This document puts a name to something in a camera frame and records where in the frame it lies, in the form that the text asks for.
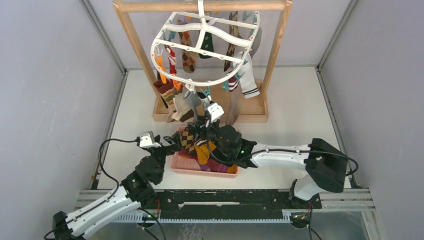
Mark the white green sock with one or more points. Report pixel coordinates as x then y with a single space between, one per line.
207 43

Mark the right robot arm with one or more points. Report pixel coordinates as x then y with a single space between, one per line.
325 166

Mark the brown argyle sock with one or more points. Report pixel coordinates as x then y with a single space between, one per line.
188 142

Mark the wooden hanger rack frame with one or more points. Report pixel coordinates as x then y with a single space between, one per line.
252 110

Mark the tan sock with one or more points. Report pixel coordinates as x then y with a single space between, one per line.
235 93

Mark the mustard yellow sock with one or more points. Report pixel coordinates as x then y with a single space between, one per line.
203 151

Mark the pink perforated plastic basket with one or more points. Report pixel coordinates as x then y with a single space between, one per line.
183 163

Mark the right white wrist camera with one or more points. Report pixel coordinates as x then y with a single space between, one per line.
215 112

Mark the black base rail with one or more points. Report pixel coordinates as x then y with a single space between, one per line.
226 204

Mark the white oval clip hanger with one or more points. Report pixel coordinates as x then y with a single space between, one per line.
202 35

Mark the red sock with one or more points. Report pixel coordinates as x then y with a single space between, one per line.
171 59

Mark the grey sock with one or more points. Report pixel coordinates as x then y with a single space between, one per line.
192 100
256 43

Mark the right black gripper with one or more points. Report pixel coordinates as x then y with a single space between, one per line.
204 126

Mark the white brown sock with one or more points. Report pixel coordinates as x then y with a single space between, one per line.
178 109

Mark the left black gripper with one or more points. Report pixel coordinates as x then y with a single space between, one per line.
174 141

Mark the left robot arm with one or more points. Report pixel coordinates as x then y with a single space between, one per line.
129 194

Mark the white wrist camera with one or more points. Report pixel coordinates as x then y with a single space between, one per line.
215 112
147 140

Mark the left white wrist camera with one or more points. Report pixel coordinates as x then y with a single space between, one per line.
147 140

